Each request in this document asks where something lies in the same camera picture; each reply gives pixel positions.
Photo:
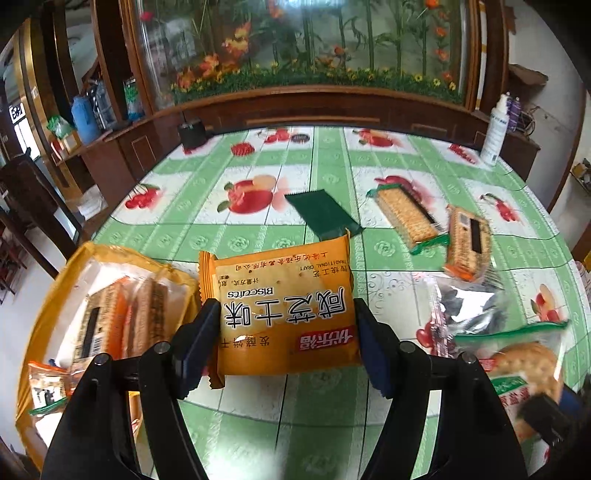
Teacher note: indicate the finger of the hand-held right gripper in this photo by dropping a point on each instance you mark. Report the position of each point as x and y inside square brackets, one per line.
[545, 415]

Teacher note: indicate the green plastic bag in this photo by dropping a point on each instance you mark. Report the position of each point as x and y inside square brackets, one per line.
[57, 127]

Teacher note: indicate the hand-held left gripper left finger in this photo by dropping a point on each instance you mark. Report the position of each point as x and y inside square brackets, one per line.
[198, 346]

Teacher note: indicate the cracker packet green ends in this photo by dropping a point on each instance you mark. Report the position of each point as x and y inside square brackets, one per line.
[406, 212]

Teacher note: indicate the large cracker packet orange edge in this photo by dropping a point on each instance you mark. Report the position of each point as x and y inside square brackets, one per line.
[99, 323]

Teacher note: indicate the white spray bottle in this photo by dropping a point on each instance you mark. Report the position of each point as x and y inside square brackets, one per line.
[494, 134]

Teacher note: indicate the glass partition with artificial flowers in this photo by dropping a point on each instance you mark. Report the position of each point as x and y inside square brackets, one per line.
[300, 46]

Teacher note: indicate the blue thermos flask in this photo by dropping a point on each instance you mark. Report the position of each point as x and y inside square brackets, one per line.
[85, 120]

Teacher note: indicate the yellow bag of snack packets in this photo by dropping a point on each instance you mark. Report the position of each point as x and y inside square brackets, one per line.
[60, 277]

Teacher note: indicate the dark green snack packet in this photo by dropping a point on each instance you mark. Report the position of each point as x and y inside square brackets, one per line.
[323, 214]

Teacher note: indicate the green fruit-print tablecloth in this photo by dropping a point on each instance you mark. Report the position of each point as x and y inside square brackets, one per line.
[194, 221]

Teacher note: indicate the dark wooden chair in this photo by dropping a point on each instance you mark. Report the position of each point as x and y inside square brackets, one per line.
[32, 198]

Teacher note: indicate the purple spray can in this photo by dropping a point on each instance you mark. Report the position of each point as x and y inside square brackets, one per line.
[515, 111]

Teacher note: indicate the orange biscuit packet zigzag ends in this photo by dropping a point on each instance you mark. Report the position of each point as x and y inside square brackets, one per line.
[281, 314]

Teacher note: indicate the clear water bottles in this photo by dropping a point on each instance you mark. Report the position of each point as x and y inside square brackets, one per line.
[104, 108]

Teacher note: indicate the square cracker packet orange ends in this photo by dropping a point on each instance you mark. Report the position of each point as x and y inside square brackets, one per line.
[468, 242]

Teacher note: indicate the round cracker packet green trim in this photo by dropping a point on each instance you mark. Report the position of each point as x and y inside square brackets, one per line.
[521, 364]

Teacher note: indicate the large brown cracker packet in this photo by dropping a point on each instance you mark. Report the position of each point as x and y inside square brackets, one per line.
[147, 314]

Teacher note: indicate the small black box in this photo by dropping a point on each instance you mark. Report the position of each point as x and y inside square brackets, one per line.
[194, 134]

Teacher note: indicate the small orange snack packet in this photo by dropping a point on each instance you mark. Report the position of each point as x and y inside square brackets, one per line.
[46, 387]

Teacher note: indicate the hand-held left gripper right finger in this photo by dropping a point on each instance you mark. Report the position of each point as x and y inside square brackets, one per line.
[374, 346]

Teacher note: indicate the clear silver snack packet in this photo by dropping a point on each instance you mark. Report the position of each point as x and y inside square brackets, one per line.
[466, 309]

